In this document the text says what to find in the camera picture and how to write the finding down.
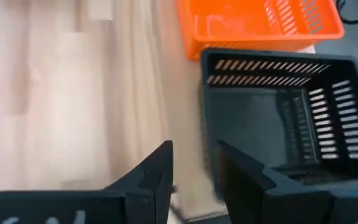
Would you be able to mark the orange plastic mesh basket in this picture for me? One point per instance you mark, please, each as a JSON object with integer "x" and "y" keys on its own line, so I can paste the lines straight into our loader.
{"x": 228, "y": 25}

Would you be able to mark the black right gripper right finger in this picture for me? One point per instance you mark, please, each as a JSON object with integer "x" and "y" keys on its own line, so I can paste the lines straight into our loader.
{"x": 259, "y": 202}

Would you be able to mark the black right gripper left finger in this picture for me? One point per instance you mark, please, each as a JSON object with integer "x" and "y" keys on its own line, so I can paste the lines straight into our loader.
{"x": 135, "y": 202}

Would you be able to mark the black plastic slotted basket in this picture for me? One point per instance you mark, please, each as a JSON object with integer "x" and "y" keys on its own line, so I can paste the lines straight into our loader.
{"x": 244, "y": 124}

